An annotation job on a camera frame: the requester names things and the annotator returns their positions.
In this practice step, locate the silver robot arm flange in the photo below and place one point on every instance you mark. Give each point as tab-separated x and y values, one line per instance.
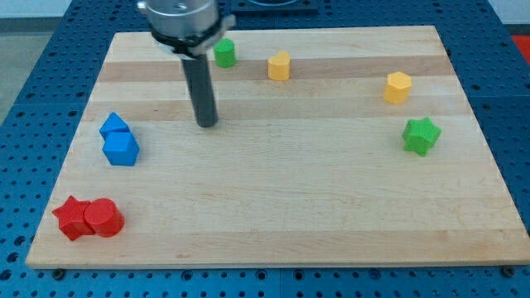
189	27

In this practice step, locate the wooden board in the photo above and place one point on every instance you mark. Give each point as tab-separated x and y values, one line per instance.
307	172

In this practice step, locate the yellow heart block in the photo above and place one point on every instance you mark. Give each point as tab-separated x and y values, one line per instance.
279	66

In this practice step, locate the green cylinder block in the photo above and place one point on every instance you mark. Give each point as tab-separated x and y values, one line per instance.
224	53

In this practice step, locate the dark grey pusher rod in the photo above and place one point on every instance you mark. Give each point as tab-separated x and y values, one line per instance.
197	75

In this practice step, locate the blue cube block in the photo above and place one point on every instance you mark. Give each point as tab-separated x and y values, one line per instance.
121	149

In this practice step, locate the yellow hexagon block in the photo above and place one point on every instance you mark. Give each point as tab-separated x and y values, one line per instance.
398	87

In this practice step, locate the blue triangle block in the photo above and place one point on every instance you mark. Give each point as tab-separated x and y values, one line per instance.
113	123

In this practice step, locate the green star block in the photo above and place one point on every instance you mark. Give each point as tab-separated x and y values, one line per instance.
420	135

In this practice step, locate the red cylinder block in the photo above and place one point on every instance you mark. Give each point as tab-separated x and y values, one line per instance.
104	217

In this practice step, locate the red star block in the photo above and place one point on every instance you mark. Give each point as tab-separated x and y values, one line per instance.
71	218

